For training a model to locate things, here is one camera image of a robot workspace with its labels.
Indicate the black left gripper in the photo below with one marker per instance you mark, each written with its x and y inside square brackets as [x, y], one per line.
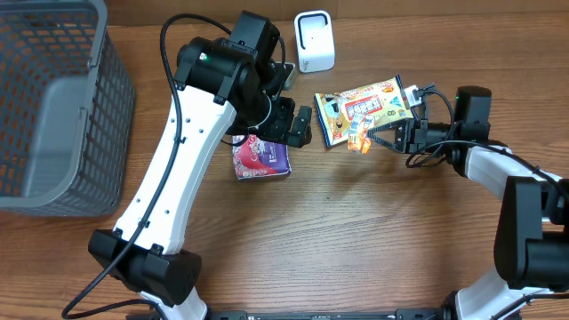
[280, 127]

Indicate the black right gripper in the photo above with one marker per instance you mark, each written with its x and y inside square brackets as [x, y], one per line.
[407, 135]

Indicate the yellow orange snack bag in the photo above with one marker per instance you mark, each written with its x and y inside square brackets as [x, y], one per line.
[385, 102]

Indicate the orange Kleenex tissue pack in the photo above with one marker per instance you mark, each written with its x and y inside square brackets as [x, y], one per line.
[357, 138]

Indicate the red purple snack packet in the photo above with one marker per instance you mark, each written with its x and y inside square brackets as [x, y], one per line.
[254, 158]

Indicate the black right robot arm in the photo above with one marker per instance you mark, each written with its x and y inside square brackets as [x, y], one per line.
[530, 252]

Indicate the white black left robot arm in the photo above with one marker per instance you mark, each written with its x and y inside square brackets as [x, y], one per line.
[227, 86]

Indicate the white barcode scanner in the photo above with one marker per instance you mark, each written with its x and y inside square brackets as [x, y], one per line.
[314, 39]

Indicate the grey plastic mesh basket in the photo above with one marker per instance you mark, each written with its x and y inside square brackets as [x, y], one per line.
[67, 103]

